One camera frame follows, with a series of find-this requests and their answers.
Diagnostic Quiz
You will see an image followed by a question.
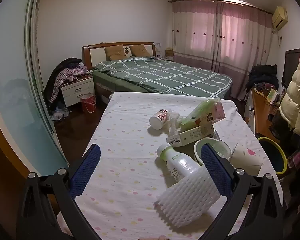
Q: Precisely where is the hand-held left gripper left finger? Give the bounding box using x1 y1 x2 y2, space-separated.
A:
16 144 102 240

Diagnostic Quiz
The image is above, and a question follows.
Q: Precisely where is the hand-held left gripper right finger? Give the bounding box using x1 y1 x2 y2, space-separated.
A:
201 144 283 240

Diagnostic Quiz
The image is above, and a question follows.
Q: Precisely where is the white plastic bowl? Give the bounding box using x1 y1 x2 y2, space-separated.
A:
194 138 232 167

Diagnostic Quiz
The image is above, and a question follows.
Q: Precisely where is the white plastic bottle green label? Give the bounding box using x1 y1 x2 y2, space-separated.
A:
157 144 203 182

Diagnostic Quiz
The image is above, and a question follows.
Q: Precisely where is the white foam net sleeve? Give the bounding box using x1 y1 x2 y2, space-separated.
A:
157 166 222 227

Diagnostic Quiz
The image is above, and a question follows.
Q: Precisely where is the green plastic bag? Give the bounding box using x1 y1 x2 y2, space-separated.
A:
181 99 220 130

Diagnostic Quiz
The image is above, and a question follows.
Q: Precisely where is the black bin yellow rim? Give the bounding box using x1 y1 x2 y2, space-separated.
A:
257 137 287 174

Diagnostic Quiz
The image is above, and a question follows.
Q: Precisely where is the white supplement bottle red label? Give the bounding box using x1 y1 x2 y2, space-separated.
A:
150 109 174 130

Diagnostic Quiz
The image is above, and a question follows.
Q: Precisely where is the beige printed cardboard box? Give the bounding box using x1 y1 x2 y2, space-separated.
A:
166 125 215 147

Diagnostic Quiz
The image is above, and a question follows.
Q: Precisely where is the pink drink carton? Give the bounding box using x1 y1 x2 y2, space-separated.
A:
202 102 226 125

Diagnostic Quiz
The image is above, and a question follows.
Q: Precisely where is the crumpled white tissue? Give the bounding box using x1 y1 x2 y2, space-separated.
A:
165 111 188 140

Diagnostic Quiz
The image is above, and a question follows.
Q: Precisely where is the red bucket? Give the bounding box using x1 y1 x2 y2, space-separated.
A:
80 93 97 113

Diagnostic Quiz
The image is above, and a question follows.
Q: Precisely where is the wooden desk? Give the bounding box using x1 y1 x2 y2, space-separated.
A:
250 86 282 137

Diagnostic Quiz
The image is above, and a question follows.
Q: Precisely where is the white nightstand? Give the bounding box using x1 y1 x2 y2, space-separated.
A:
60 75 95 107

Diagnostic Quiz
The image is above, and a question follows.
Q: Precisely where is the green yellow book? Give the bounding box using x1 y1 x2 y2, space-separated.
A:
265 89 278 104

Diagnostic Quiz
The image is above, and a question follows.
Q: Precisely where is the dark jacket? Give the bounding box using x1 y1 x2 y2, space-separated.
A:
44 57 83 103

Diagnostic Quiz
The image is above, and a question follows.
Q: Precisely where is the pile of dark clothes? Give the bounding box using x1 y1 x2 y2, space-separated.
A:
245 64 280 93

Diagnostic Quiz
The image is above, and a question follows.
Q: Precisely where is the cream puffer jacket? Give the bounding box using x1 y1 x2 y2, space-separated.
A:
279 46 300 135

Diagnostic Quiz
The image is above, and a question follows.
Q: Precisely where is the green plaid quilt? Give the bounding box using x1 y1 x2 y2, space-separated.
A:
92 56 233 98

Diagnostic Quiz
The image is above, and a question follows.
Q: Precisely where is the wooden bed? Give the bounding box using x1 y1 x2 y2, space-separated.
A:
82 42 233 100

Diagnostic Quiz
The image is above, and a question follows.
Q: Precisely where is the frosted glass sliding door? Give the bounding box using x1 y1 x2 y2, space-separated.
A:
0 0 70 188

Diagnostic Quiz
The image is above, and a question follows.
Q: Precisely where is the brown pillow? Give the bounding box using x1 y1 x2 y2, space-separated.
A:
104 44 127 61
129 44 151 57

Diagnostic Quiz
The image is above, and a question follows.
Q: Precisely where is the pink sheer curtain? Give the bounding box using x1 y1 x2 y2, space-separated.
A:
169 0 274 99

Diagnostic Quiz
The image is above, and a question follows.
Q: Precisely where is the black television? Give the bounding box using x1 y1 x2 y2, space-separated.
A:
282 48 300 89

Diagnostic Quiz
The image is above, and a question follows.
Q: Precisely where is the beige air conditioner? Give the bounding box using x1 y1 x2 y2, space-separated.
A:
272 6 288 32

